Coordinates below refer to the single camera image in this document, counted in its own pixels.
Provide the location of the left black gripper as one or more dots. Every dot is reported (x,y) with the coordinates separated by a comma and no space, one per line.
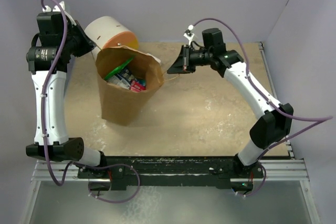
(87,45)

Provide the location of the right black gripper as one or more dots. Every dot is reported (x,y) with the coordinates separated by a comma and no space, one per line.
(183,64)

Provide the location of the green cassava chips bag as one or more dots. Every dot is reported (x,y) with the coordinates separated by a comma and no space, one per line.
(117,69)

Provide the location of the blue Burts chips bag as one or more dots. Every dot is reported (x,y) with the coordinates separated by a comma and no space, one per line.
(123,78)

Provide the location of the brown paper bag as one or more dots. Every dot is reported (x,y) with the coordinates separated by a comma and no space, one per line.
(119,105)

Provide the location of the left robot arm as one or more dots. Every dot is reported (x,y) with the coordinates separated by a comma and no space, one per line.
(59,38)

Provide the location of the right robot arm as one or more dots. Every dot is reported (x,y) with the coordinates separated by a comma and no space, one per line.
(272,125)

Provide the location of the small white block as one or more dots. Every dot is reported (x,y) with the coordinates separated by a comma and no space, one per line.
(157,60)

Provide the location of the round toy drawer cabinet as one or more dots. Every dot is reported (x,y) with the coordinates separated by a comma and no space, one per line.
(107,32)

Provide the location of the red snack packet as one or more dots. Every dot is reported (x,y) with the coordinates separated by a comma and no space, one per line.
(138,85)

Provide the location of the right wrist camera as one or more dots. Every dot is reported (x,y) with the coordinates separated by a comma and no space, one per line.
(189,35)

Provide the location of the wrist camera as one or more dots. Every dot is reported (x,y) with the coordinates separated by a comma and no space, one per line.
(189,35)
(61,5)

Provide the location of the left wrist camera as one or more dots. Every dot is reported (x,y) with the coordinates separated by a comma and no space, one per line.
(61,5)

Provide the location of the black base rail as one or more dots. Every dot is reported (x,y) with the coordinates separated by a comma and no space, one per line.
(221,172)

